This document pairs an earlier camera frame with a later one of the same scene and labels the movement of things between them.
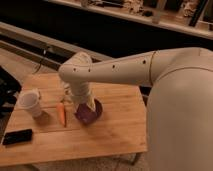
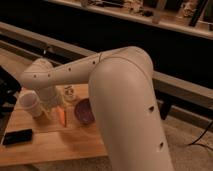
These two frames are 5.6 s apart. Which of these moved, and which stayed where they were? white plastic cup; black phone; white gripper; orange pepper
Moved: white gripper
Stayed: black phone; white plastic cup; orange pepper
